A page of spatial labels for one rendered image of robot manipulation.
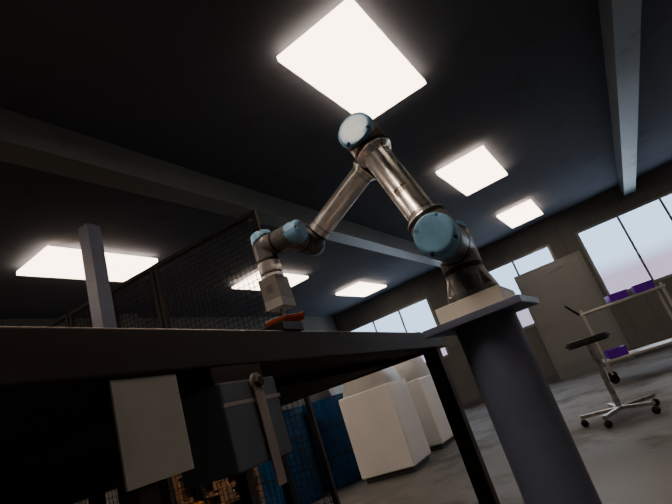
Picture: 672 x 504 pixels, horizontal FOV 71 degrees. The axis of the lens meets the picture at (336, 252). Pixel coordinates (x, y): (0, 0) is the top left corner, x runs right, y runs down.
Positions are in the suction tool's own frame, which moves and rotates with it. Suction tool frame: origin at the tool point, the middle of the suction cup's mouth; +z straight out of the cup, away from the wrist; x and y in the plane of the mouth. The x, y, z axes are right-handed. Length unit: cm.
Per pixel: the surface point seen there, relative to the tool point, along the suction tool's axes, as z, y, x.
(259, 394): 25, 68, 29
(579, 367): 93, -898, 86
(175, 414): 25, 81, 26
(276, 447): 33, 67, 29
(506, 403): 42, 0, 54
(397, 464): 93, -341, -112
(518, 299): 19, 7, 67
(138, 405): 23, 87, 26
